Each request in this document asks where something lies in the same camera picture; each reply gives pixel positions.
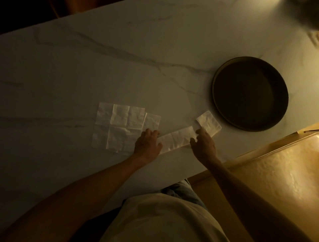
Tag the person's left forearm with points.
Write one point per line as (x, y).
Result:
(69, 197)

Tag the person's right hand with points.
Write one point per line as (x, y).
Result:
(205, 149)

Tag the spread of white paper napkins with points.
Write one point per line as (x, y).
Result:
(119, 117)

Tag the person's right forearm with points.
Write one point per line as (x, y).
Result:
(249, 199)

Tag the round dark tray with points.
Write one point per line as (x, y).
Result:
(250, 94)

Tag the beige shirt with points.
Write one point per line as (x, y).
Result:
(162, 219)

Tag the person's left hand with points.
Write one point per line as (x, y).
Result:
(147, 147)

